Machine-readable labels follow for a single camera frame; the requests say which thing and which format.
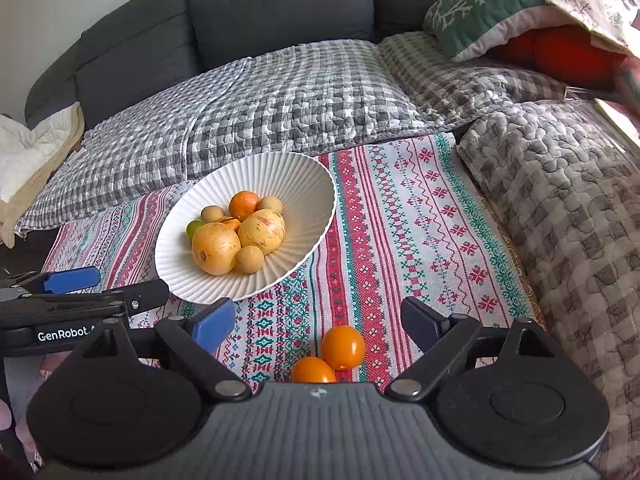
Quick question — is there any grey white gingham blanket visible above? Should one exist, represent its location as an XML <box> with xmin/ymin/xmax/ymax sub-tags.
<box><xmin>15</xmin><ymin>39</ymin><xmax>436</xmax><ymax>236</ymax></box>

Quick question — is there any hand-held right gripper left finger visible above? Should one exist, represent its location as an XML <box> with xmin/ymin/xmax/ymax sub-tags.
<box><xmin>84</xmin><ymin>297</ymin><xmax>252</xmax><ymax>402</ymax></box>

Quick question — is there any red green patterned cloth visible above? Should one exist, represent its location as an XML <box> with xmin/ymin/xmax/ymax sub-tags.
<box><xmin>40</xmin><ymin>132</ymin><xmax>548</xmax><ymax>396</ymax></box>

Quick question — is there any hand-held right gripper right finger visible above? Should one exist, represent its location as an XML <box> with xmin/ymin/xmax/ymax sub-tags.
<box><xmin>386</xmin><ymin>296</ymin><xmax>558</xmax><ymax>402</ymax></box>

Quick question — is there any orange tomato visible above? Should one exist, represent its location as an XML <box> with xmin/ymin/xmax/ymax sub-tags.
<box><xmin>291</xmin><ymin>356</ymin><xmax>337</xmax><ymax>384</ymax></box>
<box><xmin>321</xmin><ymin>325</ymin><xmax>367</xmax><ymax>371</ymax></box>

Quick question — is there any clear plastic box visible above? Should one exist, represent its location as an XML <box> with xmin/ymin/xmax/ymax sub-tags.
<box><xmin>564</xmin><ymin>85</ymin><xmax>640</xmax><ymax>153</ymax></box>

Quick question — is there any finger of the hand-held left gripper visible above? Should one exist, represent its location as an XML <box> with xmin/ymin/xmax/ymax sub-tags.
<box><xmin>0</xmin><ymin>267</ymin><xmax>102</xmax><ymax>297</ymax></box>
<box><xmin>0</xmin><ymin>279</ymin><xmax>171</xmax><ymax>331</ymax></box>

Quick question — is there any large speckled yellow fruit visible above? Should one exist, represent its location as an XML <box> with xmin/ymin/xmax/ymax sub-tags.
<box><xmin>237</xmin><ymin>209</ymin><xmax>287</xmax><ymax>255</ymax></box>

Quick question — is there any dark grey sofa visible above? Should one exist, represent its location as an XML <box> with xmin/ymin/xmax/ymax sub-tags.
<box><xmin>24</xmin><ymin>0</ymin><xmax>557</xmax><ymax>132</ymax></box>

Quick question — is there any green snowflake pillow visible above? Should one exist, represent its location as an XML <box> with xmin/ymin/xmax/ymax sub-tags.
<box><xmin>422</xmin><ymin>0</ymin><xmax>558</xmax><ymax>63</ymax></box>

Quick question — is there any white floral cloth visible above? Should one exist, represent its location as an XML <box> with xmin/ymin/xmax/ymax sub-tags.
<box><xmin>545</xmin><ymin>0</ymin><xmax>640</xmax><ymax>61</ymax></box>

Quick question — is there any white ribbed plate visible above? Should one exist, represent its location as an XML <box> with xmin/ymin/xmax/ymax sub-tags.
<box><xmin>154</xmin><ymin>152</ymin><xmax>337</xmax><ymax>306</ymax></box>

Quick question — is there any orange cushion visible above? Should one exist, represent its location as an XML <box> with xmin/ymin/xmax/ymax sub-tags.
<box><xmin>487</xmin><ymin>25</ymin><xmax>628</xmax><ymax>90</ymax></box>

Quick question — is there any large orange-yellow fruit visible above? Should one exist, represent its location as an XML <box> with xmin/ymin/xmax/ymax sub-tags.
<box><xmin>191</xmin><ymin>222</ymin><xmax>242</xmax><ymax>276</ymax></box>

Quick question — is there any white cloth with beige trim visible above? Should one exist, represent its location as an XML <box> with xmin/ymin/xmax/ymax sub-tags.
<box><xmin>0</xmin><ymin>101</ymin><xmax>87</xmax><ymax>249</ymax></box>

